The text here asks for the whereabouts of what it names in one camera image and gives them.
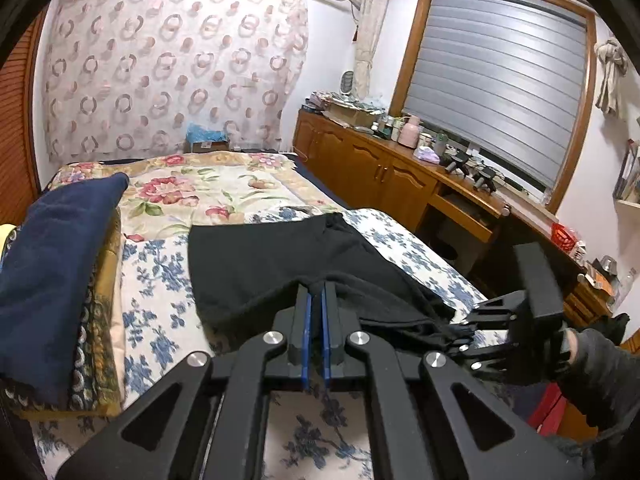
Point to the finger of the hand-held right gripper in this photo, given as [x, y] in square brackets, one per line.
[492, 310]
[487, 357]

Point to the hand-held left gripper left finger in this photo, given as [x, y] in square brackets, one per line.
[306, 330]

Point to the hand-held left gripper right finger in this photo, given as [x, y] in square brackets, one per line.
[327, 330]

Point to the black printed t-shirt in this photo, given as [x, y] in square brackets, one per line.
[280, 260]

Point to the person's right forearm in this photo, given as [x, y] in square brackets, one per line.
[605, 375]

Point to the person's right hand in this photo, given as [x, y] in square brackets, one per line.
[557, 360]

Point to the red plastic basket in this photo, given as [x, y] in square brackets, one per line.
[564, 240]

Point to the red cloth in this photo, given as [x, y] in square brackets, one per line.
[547, 410]

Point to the blue floral bed sheet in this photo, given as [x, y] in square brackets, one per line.
[160, 310]

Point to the purple cloth bundle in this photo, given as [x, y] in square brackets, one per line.
[426, 155]

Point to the wooden sideboard cabinet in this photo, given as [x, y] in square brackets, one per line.
[370, 165]

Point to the floral cream quilt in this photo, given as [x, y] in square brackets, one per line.
[200, 190]

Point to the pink thermos bottle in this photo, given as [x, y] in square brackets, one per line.
[410, 132]

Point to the gold patterned folded blanket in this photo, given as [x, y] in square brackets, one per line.
[95, 360]

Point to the cardboard box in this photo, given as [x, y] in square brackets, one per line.
[350, 115]

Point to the teal bag on box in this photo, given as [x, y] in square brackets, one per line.
[207, 135]

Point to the grey window blind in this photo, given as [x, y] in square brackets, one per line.
[495, 75]

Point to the hanging cream cloth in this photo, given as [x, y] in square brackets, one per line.
[612, 80]

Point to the small white fan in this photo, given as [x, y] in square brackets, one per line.
[346, 84]

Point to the navy folded blanket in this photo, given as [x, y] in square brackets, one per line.
[55, 270]

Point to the cream tied curtain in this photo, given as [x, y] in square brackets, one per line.
[370, 25]

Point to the yellow plush toy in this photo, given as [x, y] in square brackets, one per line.
[6, 235]

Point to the wooden louvered wardrobe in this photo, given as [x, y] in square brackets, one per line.
[17, 135]

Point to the wall shelf with books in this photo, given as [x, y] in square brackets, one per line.
[629, 175]

